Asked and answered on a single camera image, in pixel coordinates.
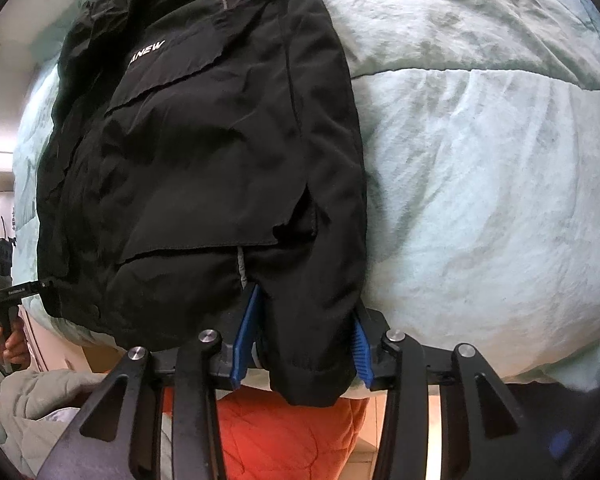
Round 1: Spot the black hooded jacket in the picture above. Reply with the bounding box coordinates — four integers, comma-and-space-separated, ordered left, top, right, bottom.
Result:
36, 0, 366, 406

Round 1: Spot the person's left hand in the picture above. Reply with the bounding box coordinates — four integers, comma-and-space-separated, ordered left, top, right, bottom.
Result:
0, 318, 31, 370

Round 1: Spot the orange quilted blanket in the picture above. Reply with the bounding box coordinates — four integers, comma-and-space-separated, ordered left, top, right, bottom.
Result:
162, 383, 371, 480

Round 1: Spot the grey sweatshirt sleeve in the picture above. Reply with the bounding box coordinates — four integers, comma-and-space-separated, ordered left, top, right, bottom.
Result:
0, 366, 106, 476

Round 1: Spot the light teal quilted duvet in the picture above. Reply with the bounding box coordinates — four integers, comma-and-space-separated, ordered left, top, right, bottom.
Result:
15, 0, 600, 391

